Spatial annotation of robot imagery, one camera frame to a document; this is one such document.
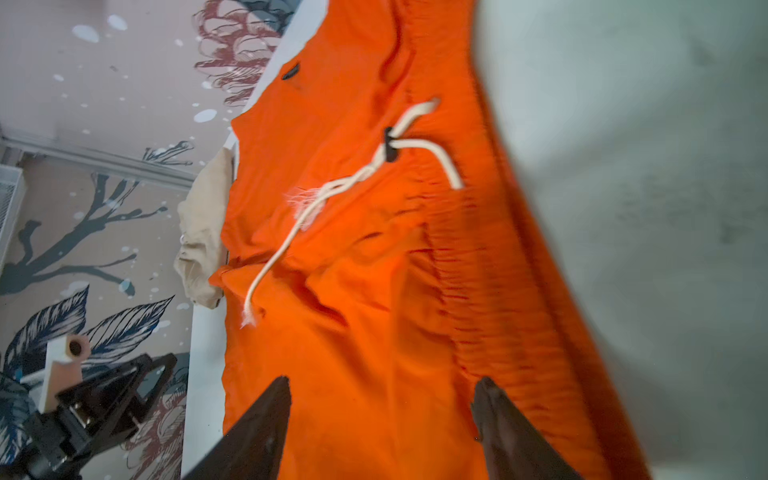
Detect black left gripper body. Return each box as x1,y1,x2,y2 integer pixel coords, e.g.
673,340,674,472
1,411,90,479

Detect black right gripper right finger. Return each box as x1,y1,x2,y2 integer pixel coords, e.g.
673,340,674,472
471,377,581,480

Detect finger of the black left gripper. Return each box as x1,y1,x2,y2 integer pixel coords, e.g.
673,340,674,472
56,354,177,456

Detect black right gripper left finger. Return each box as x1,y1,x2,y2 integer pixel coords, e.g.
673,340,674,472
185,376,292,480

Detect beige shorts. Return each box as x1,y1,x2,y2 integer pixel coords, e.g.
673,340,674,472
174,148,234,309

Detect orange shorts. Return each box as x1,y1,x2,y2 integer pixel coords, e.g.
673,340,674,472
212,1,649,479

